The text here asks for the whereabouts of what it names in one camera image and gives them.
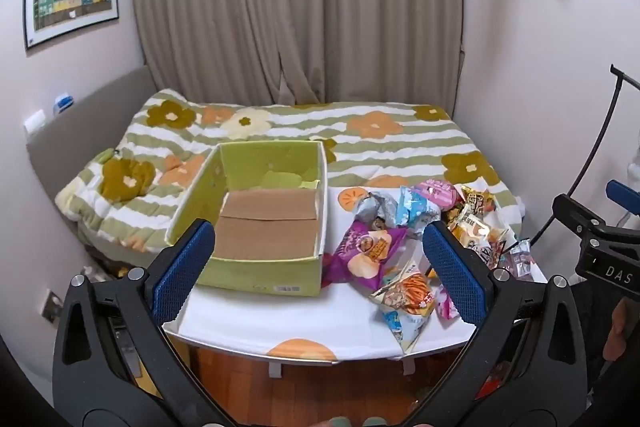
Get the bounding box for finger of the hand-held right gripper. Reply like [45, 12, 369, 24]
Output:
[606, 179, 640, 214]
[552, 193, 610, 235]

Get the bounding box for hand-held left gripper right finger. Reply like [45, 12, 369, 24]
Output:
[410, 221, 588, 427]

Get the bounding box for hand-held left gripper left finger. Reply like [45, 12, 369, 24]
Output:
[52, 219, 236, 427]

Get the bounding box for orange stick snack packet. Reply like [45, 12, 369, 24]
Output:
[370, 262, 438, 318]

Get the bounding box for light blue snack packet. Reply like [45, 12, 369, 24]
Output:
[395, 186, 443, 233]

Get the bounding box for purple snack packet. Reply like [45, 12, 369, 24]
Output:
[322, 219, 408, 290]

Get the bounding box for green cardboard box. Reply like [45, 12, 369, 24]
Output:
[165, 139, 328, 298]

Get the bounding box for pale silver snack packet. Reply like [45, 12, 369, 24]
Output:
[352, 189, 401, 233]

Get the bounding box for person's right hand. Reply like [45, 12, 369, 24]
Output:
[602, 296, 640, 360]

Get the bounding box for pink red snack packet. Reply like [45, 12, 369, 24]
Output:
[432, 284, 461, 320]

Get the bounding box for orange cream snack packet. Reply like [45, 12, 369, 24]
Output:
[447, 207, 508, 253]

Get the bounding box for black stand rod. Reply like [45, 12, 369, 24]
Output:
[530, 64, 640, 248]

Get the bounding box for dark silver snack packet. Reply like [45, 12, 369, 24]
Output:
[500, 238, 536, 283]

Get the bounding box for pale blue white snack packet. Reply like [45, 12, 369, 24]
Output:
[382, 307, 436, 355]

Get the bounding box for gold snack packet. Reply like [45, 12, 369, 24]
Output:
[460, 184, 496, 215]

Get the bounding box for floral striped blanket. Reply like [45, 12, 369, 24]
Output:
[54, 88, 526, 258]

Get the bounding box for grey headboard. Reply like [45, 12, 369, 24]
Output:
[25, 66, 156, 208]

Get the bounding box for beige curtain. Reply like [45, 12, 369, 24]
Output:
[129, 0, 466, 118]

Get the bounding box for metal wall outlet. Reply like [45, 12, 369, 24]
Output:
[41, 289, 63, 323]

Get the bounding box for white wall switch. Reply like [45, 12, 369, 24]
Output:
[24, 109, 46, 135]

